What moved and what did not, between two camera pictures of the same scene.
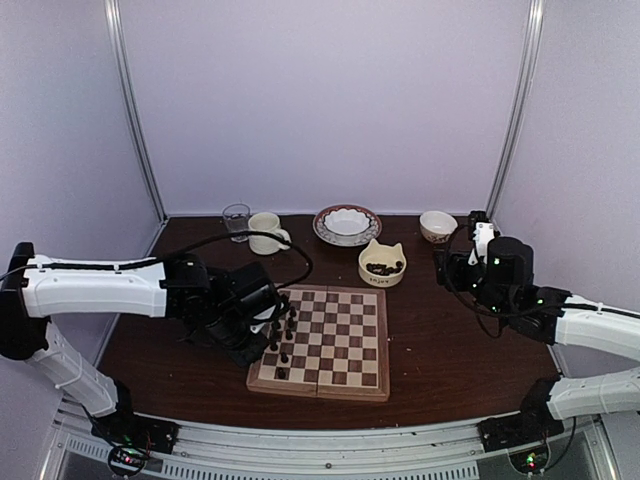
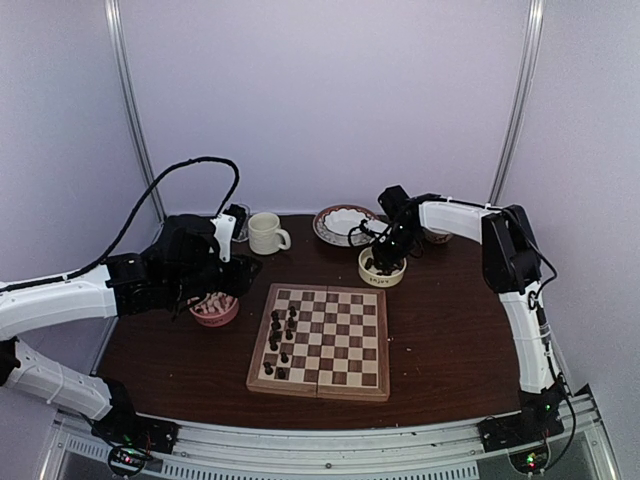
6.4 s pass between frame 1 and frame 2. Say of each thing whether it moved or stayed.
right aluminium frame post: stayed
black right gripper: moved
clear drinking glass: stayed
